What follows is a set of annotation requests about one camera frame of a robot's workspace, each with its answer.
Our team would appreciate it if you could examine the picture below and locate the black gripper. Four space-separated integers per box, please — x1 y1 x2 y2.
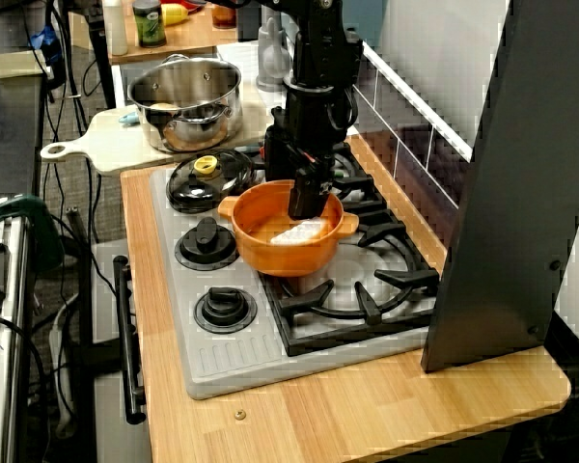
263 89 354 221

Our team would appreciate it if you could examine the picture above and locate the white cloth piece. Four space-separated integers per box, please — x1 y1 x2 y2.
269 217 332 246

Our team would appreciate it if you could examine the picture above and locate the orange plastic toy pot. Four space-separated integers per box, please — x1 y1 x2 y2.
216 178 361 279

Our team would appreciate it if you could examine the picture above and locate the black burner grate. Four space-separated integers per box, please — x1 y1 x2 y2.
240 139 386 231
248 211 443 358

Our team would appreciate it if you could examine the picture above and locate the glass lid with yellow knob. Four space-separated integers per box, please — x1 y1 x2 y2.
166 148 257 214

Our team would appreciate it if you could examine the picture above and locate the black stove knob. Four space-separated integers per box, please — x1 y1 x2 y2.
174 216 243 271
193 286 259 335

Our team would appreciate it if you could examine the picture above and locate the stainless steel pot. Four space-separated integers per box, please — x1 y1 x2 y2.
126 55 245 154

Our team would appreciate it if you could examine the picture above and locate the grey toy faucet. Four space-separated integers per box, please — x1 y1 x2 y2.
255 0 293 93

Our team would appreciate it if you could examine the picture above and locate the dark tile backsplash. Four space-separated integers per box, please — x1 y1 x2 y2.
340 41 474 252

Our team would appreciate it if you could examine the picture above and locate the wooden side table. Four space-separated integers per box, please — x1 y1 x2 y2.
67 0 240 67

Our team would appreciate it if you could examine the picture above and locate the amber jar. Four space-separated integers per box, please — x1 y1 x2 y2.
210 3 237 30

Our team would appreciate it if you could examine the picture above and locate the light wooden cutting board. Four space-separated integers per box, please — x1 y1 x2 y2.
39 79 281 177

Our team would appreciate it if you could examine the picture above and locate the grey toy stove plate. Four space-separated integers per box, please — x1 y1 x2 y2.
148 137 440 401

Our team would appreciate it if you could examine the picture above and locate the yellow squeeze bottle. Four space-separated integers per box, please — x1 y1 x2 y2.
159 2 192 28

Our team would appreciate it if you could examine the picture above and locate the green can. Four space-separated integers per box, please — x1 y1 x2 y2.
132 0 168 48

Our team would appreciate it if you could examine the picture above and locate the dark grey side panel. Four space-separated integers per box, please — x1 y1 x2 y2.
420 0 579 373

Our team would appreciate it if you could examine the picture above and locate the white plastic bottle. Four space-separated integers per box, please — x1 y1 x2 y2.
100 0 129 57

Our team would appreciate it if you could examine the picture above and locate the wooden countertop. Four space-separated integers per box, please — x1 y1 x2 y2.
120 134 573 463

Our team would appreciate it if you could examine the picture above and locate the green power tool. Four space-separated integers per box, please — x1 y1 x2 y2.
0 194 65 274

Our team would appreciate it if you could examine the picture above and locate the white power strip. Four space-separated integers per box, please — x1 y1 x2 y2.
47 293 81 435

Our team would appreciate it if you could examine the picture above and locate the yellowish notepad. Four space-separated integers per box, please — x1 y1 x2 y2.
0 50 47 79

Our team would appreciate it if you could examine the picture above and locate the white toy kitchen cabinet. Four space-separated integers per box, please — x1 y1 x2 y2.
91 240 151 463

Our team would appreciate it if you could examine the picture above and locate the silver metal stand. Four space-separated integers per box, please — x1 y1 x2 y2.
0 192 33 463

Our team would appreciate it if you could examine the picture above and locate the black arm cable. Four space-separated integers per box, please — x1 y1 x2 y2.
325 86 358 134

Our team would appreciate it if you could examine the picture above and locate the black oven door handle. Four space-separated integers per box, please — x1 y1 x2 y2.
113 255 148 425

